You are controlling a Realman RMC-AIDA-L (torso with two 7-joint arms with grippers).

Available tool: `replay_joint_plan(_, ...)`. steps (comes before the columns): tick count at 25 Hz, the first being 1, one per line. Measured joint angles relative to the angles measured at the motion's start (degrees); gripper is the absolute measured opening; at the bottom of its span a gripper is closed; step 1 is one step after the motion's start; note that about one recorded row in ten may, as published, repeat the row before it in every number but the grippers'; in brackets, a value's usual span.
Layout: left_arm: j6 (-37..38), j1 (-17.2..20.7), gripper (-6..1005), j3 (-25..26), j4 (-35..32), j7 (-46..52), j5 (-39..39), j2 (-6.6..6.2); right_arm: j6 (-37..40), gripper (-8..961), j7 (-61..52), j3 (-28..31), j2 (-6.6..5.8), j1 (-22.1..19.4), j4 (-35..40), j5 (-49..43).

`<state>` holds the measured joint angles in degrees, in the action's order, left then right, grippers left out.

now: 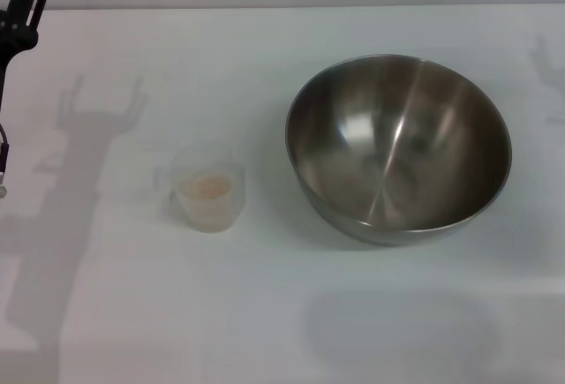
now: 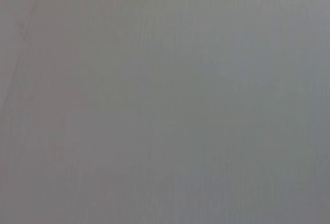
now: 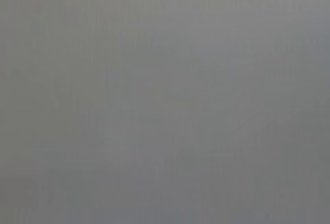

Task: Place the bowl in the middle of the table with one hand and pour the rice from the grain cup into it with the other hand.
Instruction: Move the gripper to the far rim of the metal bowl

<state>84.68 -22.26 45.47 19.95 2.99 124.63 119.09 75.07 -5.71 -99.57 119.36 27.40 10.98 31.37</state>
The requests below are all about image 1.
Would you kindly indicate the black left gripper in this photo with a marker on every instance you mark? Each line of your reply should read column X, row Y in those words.
column 2, row 84

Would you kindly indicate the large stainless steel bowl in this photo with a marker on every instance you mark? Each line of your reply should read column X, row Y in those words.
column 397, row 145

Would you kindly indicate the clear plastic measuring cup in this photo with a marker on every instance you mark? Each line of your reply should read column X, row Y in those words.
column 207, row 216

